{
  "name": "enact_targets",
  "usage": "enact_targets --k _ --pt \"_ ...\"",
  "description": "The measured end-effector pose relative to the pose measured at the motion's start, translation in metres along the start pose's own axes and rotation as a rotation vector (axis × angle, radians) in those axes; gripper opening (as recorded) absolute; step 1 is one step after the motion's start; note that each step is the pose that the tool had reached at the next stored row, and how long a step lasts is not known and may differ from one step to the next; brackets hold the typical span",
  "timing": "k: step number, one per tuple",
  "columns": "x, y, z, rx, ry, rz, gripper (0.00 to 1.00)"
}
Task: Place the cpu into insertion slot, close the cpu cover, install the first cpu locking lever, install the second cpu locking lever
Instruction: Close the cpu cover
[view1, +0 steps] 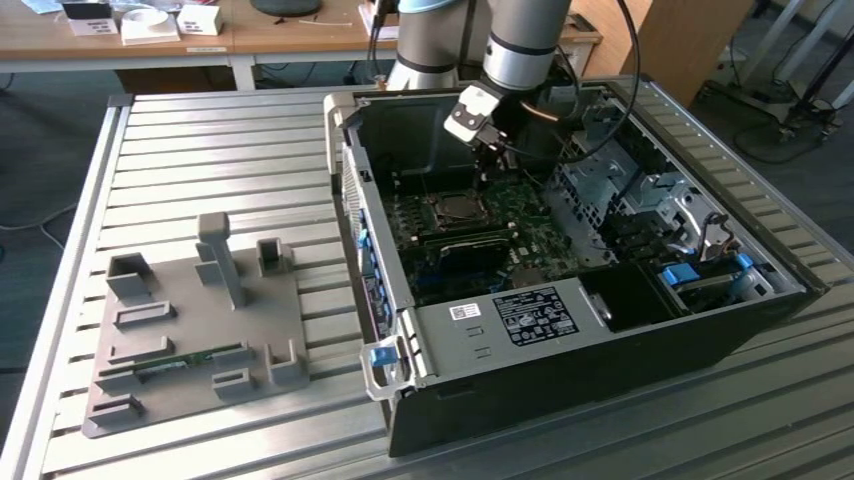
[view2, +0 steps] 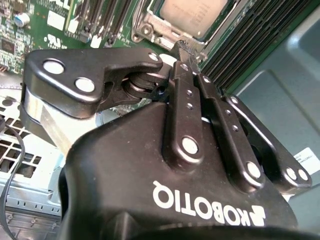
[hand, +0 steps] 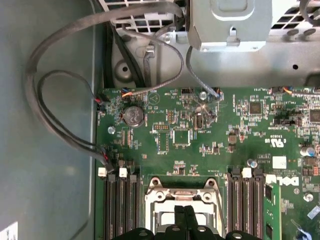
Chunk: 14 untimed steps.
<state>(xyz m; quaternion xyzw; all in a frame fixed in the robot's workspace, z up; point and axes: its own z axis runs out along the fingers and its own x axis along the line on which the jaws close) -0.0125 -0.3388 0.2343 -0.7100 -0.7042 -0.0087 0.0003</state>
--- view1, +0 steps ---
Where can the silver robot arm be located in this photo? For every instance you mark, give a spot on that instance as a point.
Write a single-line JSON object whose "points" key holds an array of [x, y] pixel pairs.
{"points": [[521, 55]]}

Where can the CPU socket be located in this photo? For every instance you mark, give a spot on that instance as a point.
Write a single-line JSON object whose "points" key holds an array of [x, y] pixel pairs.
{"points": [[455, 228]]}

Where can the blue slot retainer clip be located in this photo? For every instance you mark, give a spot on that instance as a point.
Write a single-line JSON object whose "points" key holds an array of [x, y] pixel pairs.
{"points": [[363, 239]]}

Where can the silver disk bay cage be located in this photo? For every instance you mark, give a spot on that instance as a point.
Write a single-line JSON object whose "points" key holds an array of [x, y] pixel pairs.
{"points": [[590, 205]]}

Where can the green motherboard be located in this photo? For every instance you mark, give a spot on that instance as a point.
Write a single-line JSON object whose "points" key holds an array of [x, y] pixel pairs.
{"points": [[534, 235]]}

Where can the installed RAM stick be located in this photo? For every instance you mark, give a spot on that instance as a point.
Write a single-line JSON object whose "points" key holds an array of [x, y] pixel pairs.
{"points": [[467, 234]]}

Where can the black graphics card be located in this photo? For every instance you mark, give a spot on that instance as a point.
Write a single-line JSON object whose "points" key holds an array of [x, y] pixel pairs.
{"points": [[467, 260]]}

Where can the wooden desk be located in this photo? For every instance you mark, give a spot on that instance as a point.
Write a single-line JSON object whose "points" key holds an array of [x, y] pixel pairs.
{"points": [[301, 37], [40, 45]]}

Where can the blue disk carrier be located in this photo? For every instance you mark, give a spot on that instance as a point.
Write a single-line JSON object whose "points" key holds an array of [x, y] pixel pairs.
{"points": [[680, 277]]}

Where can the dark round object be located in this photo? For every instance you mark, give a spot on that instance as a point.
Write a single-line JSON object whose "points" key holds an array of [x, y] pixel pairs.
{"points": [[287, 6]]}

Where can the metal equipment stand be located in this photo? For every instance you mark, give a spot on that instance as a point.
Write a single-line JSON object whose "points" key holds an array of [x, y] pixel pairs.
{"points": [[808, 112]]}

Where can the blue plastic tab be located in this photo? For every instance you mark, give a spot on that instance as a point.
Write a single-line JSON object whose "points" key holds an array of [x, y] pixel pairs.
{"points": [[744, 265]]}

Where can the silver power supply unit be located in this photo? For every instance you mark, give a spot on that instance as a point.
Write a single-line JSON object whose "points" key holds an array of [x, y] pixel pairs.
{"points": [[461, 345]]}

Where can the blue case latch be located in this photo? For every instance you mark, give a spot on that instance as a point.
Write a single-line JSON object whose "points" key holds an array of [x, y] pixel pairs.
{"points": [[382, 357]]}

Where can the white cube box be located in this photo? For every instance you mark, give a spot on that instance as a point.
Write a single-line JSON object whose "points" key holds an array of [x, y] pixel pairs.
{"points": [[200, 20]]}

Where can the black PC case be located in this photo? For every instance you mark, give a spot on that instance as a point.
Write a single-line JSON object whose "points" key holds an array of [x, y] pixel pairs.
{"points": [[534, 400]]}

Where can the white round stand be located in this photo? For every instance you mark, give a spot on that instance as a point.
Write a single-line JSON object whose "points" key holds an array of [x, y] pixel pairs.
{"points": [[150, 32]]}

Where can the grey parts rack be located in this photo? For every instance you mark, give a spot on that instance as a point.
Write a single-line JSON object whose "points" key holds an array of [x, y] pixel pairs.
{"points": [[187, 300]]}

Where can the small white labelled box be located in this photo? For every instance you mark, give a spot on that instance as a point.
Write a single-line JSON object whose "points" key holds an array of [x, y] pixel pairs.
{"points": [[94, 26]]}

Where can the loose green RAM stick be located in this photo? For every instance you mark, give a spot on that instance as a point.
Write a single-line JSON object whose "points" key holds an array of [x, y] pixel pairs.
{"points": [[196, 358]]}

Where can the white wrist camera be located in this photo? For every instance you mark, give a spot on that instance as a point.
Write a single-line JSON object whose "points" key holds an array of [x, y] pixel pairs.
{"points": [[470, 112]]}

